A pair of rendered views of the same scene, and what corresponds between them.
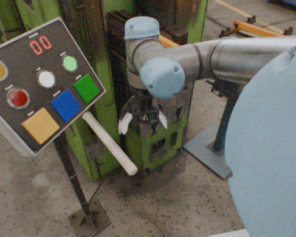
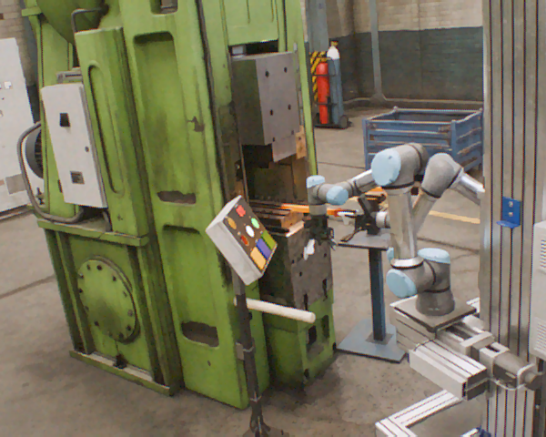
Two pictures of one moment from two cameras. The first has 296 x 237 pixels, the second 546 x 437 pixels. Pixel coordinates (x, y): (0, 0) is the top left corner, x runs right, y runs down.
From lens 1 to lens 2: 1.97 m
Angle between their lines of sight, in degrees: 29
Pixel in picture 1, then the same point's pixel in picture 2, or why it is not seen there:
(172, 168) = (335, 371)
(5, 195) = not seen: outside the picture
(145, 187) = (311, 396)
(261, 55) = not seen: hidden behind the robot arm
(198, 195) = (377, 383)
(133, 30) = (314, 181)
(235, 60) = (367, 177)
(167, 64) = (339, 188)
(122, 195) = (287, 410)
